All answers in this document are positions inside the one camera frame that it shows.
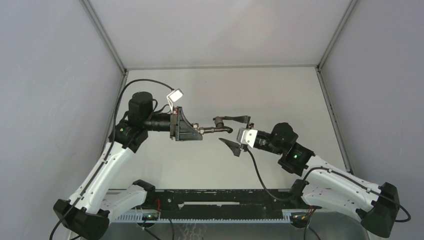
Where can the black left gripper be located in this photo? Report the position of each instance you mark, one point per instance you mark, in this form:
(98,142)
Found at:
(180,128)

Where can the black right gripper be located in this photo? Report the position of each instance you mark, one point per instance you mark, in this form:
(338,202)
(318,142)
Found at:
(234,148)

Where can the metal elbow pipe fitting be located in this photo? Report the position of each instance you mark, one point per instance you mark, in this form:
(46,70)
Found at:
(198,128)

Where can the metal water faucet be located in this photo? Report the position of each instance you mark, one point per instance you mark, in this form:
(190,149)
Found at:
(219,126)

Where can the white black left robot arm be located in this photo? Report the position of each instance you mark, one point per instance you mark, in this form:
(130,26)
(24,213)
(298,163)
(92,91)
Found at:
(85,212)

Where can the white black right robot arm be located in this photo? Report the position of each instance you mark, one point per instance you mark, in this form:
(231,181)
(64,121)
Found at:
(320,184)

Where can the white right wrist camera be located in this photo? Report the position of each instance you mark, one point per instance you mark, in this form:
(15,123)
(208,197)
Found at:
(247,136)

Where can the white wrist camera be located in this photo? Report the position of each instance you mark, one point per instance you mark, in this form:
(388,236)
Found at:
(173,97)
(247,136)

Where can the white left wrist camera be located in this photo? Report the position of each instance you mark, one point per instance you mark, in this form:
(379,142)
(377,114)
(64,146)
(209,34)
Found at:
(173,97)

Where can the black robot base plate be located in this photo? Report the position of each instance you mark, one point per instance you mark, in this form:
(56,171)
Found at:
(221,203)

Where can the white slotted cable duct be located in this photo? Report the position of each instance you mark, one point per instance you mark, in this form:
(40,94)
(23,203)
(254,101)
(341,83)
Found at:
(150,217)

